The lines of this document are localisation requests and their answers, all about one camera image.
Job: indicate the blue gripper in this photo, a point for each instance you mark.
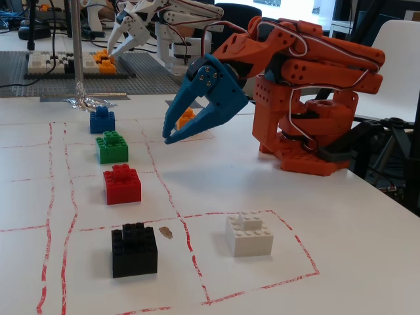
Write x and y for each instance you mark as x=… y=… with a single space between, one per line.
x=226 y=90

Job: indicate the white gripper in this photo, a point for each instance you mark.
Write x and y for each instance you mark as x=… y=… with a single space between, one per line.
x=128 y=31

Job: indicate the red lego block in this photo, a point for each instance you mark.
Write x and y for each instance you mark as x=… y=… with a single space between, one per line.
x=122 y=188

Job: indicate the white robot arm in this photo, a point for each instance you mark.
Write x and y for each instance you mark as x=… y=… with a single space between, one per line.
x=177 y=36

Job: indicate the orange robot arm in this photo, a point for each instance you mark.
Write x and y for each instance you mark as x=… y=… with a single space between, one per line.
x=272 y=98

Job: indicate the orange lego block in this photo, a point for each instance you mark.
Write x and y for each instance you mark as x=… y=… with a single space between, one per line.
x=186 y=117

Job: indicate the blue lego block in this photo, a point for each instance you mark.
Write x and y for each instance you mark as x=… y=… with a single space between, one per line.
x=101 y=123

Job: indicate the green lego block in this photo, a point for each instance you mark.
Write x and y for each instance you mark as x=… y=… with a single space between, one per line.
x=111 y=151

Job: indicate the white lego block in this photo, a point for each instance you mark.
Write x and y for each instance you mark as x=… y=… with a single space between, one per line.
x=251 y=241

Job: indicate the black lego block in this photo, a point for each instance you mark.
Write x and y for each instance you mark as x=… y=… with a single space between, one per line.
x=134 y=254

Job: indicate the orange lego brick stack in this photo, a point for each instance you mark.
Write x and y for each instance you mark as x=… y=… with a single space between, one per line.
x=106 y=64

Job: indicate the metal pole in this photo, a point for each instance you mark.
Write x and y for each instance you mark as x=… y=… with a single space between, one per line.
x=77 y=42

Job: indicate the grey lego baseplate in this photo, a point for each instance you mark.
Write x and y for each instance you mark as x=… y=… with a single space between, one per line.
x=147 y=82

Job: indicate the black white checkered lego bricks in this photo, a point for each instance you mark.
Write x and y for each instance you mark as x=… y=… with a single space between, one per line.
x=64 y=62

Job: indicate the crumpled aluminium foil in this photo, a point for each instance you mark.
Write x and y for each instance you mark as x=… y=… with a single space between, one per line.
x=83 y=103

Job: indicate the white lego brick stack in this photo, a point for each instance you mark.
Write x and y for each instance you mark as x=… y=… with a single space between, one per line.
x=37 y=64

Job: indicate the black device box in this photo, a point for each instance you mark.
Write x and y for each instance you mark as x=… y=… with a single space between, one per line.
x=34 y=33

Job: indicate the black office chair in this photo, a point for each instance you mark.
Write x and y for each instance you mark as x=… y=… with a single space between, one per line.
x=243 y=16

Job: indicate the small brown scrap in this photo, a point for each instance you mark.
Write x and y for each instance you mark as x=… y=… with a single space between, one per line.
x=166 y=232

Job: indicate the black table clamp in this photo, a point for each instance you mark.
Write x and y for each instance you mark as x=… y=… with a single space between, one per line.
x=341 y=149

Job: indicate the white chair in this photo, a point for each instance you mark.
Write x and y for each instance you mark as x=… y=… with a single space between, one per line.
x=397 y=42

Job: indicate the black tripod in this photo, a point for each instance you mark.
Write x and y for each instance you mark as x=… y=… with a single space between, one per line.
x=405 y=147

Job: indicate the black stand post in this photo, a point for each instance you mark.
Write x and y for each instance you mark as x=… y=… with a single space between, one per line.
x=31 y=26

